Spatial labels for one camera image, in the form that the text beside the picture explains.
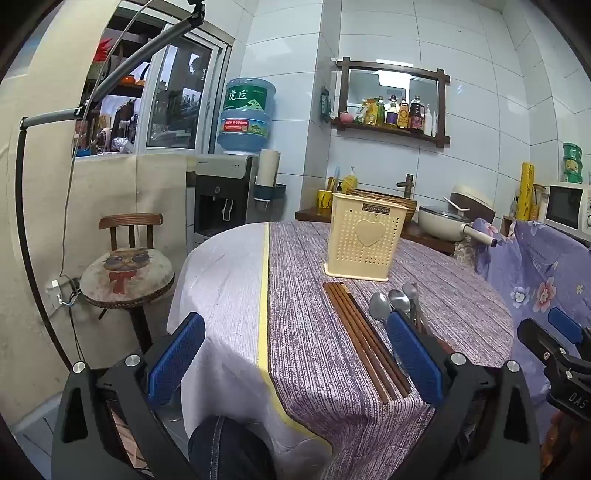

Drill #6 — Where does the beige fabric sheet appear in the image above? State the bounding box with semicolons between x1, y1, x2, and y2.
69;153;189;370

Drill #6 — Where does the black curved pole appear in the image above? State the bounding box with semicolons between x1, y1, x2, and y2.
14;117;75;370

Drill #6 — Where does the yellow wrapped roll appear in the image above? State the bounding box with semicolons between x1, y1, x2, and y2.
516;162;536;221

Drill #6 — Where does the wooden chair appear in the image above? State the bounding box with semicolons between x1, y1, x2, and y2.
81;213;176;356

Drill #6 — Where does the purple floral cloth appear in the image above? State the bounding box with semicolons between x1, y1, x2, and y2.
473;217;591;430

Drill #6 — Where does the cluttered display shelf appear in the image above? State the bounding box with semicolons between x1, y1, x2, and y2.
74;4;153;158

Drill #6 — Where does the white microwave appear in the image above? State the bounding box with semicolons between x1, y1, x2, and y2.
544;182;591;232

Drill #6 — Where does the woven wash basin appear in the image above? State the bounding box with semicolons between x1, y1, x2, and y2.
346;187;419;213

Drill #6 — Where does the person's leg in jeans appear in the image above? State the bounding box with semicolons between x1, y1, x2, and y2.
187;415;278;480

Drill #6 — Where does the white brown rice cooker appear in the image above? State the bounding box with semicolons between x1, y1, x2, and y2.
450;185;497;222

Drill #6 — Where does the white power strip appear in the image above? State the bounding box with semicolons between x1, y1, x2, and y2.
46;277;81;308

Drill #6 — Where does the blue water bottle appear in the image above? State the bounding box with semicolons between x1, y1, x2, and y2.
217;78;277;155

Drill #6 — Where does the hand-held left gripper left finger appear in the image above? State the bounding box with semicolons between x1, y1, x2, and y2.
51;313;206;480

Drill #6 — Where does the red label soy bottle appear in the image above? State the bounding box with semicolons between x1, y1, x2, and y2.
409;95;426;134

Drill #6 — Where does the steel spoon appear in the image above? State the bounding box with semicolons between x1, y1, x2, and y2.
402;282;421;324
368;292;393;323
388;289;411;315

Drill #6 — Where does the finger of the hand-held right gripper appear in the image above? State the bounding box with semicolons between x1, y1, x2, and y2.
549;307;583;344
517;318;568;370

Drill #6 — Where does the blue cup holder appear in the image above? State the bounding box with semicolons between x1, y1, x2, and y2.
252;183;287;208

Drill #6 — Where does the aluminium frame window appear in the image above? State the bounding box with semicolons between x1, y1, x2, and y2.
141;34;232;153

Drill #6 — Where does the brown wooden chopstick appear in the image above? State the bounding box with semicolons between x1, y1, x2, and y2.
337;282;403;398
332;282;399;400
323;283;389;404
328;282;394;402

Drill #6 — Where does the wooden wall shelf with mirror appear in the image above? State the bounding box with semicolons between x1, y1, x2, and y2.
330;56;451;149

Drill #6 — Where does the beige patterned cloth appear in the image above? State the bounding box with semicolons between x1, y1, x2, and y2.
452;240;478;271

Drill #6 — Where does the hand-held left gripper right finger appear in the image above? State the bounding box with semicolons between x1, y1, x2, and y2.
387;311;541;480

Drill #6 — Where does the grey water dispenser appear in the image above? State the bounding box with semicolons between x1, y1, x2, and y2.
194;154;259;241

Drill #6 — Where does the cream pan with lid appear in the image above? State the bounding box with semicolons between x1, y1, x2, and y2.
418;205;498;247

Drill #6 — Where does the white paper cup stack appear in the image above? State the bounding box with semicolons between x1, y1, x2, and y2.
256;148;281;190

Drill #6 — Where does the cream plastic utensil holder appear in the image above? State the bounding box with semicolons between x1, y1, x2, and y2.
323;191;411;283

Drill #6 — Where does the purple striped tablecloth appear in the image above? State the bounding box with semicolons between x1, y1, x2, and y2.
166;220;515;480

